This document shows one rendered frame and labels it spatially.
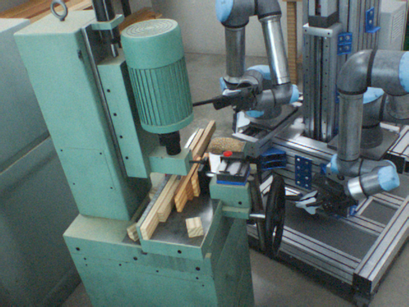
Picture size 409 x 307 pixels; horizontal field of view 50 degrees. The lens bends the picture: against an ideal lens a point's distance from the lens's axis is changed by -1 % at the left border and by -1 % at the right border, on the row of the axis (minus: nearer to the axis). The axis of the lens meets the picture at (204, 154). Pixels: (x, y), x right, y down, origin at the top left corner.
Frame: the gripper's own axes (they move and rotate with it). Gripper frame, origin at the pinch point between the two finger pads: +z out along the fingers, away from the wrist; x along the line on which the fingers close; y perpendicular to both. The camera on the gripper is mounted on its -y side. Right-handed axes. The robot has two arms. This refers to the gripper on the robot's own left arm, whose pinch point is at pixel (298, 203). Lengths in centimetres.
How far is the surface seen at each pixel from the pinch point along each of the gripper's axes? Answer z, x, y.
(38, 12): 157, 137, -131
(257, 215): 8.8, -12.9, -9.1
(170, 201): 26.3, -23.1, -32.8
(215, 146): 22.5, 13.2, -29.1
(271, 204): -2.5, -19.0, -15.5
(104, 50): 17, -12, -84
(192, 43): 181, 341, -26
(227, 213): 15.1, -17.5, -17.2
